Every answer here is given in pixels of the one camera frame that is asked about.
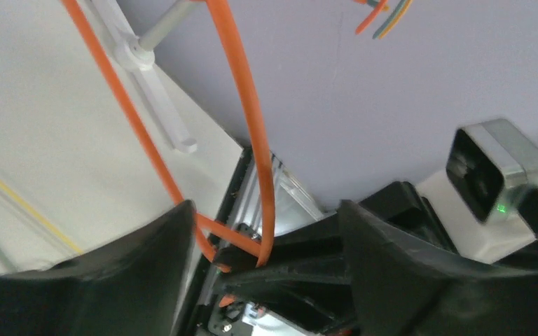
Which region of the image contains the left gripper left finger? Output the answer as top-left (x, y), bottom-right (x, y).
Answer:
top-left (0, 200), bottom-right (195, 335)

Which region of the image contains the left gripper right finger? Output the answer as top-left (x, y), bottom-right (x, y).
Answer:
top-left (337, 200), bottom-right (538, 335)

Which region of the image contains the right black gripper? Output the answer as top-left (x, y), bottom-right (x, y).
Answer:
top-left (213, 181), bottom-right (457, 334)

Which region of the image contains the pale yellow hanger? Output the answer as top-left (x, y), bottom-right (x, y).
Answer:
top-left (0, 179), bottom-right (85, 254)

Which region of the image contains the yellow-orange plastic hanger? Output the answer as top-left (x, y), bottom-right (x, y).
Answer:
top-left (378, 0), bottom-right (415, 41)

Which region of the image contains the orange plastic hanger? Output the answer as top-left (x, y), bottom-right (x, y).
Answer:
top-left (355, 0), bottom-right (389, 35)

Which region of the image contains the clothes rack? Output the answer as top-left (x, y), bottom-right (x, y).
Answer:
top-left (86, 1), bottom-right (198, 154)

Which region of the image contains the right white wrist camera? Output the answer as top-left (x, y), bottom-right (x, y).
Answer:
top-left (446, 118), bottom-right (538, 224)

